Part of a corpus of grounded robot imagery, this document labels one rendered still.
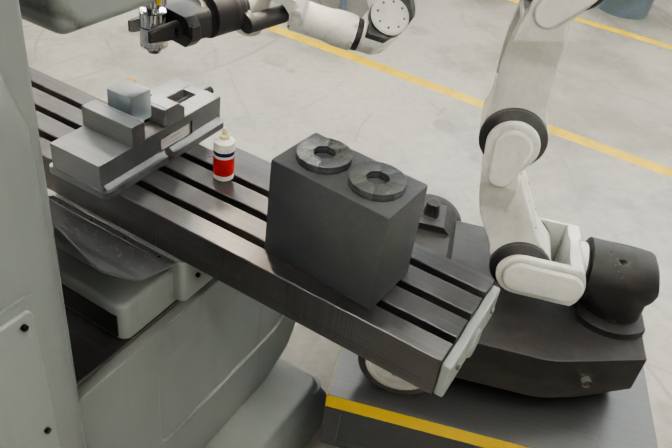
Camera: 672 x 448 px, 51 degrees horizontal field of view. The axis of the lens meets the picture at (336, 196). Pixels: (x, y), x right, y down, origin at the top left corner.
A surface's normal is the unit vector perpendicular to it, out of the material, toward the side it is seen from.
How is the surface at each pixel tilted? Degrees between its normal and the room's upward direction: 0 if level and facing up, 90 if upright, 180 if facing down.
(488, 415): 0
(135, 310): 90
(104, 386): 90
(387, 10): 47
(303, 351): 0
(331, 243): 90
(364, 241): 90
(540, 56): 115
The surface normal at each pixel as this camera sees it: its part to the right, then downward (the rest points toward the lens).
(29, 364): 0.85, 0.37
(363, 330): -0.51, 0.45
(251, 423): 0.12, -0.80
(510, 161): -0.22, 0.55
